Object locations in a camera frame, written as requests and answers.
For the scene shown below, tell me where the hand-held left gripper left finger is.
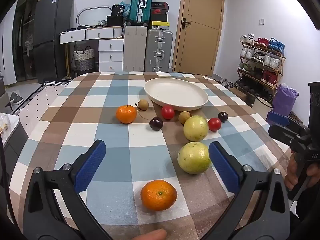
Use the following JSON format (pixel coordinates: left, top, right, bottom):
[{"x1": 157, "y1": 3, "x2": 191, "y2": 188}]
[{"x1": 24, "y1": 139, "x2": 113, "y2": 240}]

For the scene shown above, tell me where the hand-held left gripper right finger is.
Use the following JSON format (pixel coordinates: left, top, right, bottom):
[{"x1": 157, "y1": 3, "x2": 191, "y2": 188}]
[{"x1": 200, "y1": 141, "x2": 292, "y2": 240}]

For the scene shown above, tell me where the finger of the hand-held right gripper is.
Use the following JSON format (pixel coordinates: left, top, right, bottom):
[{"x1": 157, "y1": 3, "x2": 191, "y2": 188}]
[
  {"x1": 266, "y1": 111, "x2": 310, "y2": 137},
  {"x1": 269, "y1": 124, "x2": 312, "y2": 153}
]

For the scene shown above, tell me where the green-yellow passion fruit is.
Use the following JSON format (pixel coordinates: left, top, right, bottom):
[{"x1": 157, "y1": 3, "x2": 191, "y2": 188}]
[{"x1": 177, "y1": 142, "x2": 212, "y2": 175}]

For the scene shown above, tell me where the red cherry tomato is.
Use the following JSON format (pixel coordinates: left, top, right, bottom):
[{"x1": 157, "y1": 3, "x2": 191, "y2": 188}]
[
  {"x1": 208, "y1": 117, "x2": 222, "y2": 132},
  {"x1": 161, "y1": 105, "x2": 175, "y2": 120}
]

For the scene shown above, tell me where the yellow passion fruit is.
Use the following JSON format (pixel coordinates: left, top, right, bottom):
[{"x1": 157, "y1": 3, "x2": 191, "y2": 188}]
[{"x1": 183, "y1": 115, "x2": 209, "y2": 142}]

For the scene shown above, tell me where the mandarin orange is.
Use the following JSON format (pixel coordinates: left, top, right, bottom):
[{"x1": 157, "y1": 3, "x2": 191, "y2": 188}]
[
  {"x1": 140, "y1": 179, "x2": 178, "y2": 212},
  {"x1": 116, "y1": 105, "x2": 137, "y2": 124}
]

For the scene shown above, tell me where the large brown longan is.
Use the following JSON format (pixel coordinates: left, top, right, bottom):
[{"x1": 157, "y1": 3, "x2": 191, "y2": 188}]
[{"x1": 178, "y1": 111, "x2": 192, "y2": 125}]

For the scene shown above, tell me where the dark cherry with stem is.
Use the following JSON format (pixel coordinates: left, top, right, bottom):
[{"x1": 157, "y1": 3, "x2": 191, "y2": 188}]
[{"x1": 136, "y1": 104, "x2": 164, "y2": 131}]

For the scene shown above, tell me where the cream round plate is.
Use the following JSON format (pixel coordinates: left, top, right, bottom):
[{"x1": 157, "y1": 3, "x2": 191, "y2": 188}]
[{"x1": 144, "y1": 77, "x2": 209, "y2": 111}]

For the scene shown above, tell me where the person's right forearm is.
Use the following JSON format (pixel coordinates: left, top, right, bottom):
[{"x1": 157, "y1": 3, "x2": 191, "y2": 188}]
[{"x1": 289, "y1": 197, "x2": 320, "y2": 240}]

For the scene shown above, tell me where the person's right hand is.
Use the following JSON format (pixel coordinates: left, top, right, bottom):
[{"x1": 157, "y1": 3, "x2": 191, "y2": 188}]
[{"x1": 284, "y1": 151, "x2": 320, "y2": 191}]

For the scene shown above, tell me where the person's left hand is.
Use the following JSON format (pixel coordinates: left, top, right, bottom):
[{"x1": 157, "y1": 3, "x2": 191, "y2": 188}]
[{"x1": 130, "y1": 229, "x2": 167, "y2": 240}]

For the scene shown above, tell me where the purple bag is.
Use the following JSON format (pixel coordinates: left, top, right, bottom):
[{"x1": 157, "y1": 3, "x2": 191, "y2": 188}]
[{"x1": 271, "y1": 84, "x2": 299, "y2": 117}]

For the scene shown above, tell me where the white bucket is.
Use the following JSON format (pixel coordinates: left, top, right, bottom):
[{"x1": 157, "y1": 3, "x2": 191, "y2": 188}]
[{"x1": 252, "y1": 96, "x2": 274, "y2": 114}]

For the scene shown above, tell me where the brown cardboard box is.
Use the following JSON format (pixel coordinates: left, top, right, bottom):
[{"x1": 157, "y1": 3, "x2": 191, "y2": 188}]
[{"x1": 229, "y1": 87, "x2": 248, "y2": 103}]

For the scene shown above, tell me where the wooden shoe rack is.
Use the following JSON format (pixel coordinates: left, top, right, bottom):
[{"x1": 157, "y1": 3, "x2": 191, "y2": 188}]
[{"x1": 236, "y1": 34, "x2": 286, "y2": 98}]

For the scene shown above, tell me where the group of sneakers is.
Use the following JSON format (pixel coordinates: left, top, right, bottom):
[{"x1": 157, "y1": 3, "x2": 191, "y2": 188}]
[{"x1": 237, "y1": 33, "x2": 285, "y2": 90}]

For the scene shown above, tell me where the dotted rug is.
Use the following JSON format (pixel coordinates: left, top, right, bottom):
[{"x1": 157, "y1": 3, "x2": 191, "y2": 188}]
[{"x1": 11, "y1": 79, "x2": 73, "y2": 130}]

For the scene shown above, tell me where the grey slipper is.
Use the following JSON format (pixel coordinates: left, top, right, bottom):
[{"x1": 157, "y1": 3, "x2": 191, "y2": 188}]
[{"x1": 9, "y1": 92, "x2": 25, "y2": 105}]

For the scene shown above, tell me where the woven laundry basket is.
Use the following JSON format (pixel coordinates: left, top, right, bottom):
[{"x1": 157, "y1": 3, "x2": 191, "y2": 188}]
[{"x1": 73, "y1": 46, "x2": 95, "y2": 72}]

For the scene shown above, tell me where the wooden door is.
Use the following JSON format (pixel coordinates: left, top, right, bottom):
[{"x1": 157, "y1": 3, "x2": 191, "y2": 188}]
[{"x1": 174, "y1": 0, "x2": 224, "y2": 74}]

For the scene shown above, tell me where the white drawer cabinet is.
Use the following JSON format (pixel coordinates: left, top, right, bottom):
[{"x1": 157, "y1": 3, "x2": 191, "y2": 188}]
[{"x1": 98, "y1": 39, "x2": 124, "y2": 72}]

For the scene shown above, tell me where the beige suitcase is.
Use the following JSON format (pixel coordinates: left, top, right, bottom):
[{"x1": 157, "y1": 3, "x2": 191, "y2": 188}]
[{"x1": 123, "y1": 26, "x2": 147, "y2": 72}]

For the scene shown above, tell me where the dark grey refrigerator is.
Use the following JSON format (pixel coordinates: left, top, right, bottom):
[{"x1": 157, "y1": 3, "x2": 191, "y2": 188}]
[{"x1": 33, "y1": 0, "x2": 74, "y2": 83}]

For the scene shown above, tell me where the silver suitcase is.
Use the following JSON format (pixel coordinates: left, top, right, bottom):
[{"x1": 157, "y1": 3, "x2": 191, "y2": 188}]
[{"x1": 145, "y1": 29, "x2": 174, "y2": 72}]

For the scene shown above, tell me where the white desk with drawers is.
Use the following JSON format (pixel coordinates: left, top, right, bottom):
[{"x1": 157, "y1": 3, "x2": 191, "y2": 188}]
[{"x1": 59, "y1": 26, "x2": 124, "y2": 79}]

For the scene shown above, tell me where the black case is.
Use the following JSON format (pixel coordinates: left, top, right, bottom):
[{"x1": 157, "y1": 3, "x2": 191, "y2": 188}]
[{"x1": 107, "y1": 16, "x2": 125, "y2": 27}]

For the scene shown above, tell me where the yellow shoebox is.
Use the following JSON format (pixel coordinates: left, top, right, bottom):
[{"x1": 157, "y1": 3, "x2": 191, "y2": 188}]
[{"x1": 149, "y1": 21, "x2": 170, "y2": 30}]

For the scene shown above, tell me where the oval mirror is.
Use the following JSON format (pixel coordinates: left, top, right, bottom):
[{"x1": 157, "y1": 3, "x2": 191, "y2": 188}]
[{"x1": 76, "y1": 6, "x2": 112, "y2": 27}]

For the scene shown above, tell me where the dark glass-door cabinet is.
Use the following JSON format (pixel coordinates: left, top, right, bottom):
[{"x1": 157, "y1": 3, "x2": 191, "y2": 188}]
[{"x1": 12, "y1": 0, "x2": 38, "y2": 82}]

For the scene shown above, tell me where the blue plastic bag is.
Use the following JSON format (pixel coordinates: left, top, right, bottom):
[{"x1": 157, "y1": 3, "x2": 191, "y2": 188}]
[{"x1": 119, "y1": 1, "x2": 131, "y2": 18}]

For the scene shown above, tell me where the teal suitcase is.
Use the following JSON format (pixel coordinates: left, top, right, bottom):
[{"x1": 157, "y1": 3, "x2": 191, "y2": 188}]
[{"x1": 129, "y1": 0, "x2": 153, "y2": 27}]

